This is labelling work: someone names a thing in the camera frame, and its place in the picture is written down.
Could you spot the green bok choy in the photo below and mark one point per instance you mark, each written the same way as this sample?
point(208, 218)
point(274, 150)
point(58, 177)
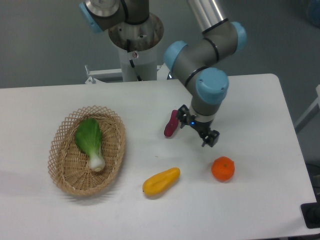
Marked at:
point(88, 138)

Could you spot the white frame at right edge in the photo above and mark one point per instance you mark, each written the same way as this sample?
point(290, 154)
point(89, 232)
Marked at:
point(309, 113)

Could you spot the blue object top right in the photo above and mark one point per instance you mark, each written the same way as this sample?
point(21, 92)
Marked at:
point(313, 12)

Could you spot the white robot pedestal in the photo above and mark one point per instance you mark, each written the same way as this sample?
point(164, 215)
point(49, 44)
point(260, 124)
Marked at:
point(137, 47)

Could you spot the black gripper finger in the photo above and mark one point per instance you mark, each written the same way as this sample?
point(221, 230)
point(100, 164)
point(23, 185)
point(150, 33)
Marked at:
point(182, 116)
point(210, 138)

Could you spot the black box at table edge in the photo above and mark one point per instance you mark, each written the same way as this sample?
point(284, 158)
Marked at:
point(311, 214)

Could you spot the woven wicker basket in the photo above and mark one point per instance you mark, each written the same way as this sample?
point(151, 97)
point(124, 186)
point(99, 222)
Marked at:
point(68, 166)

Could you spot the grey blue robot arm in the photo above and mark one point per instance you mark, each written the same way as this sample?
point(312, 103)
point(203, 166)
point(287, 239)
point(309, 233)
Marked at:
point(193, 66)

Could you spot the yellow papaya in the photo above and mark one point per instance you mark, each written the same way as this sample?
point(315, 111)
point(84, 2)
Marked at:
point(161, 182)

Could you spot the purple sweet potato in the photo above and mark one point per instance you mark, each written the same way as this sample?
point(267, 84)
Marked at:
point(172, 124)

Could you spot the orange tangerine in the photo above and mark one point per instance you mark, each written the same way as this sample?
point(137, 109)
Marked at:
point(223, 168)

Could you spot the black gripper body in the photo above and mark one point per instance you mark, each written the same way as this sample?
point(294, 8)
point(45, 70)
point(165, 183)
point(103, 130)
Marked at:
point(201, 124)

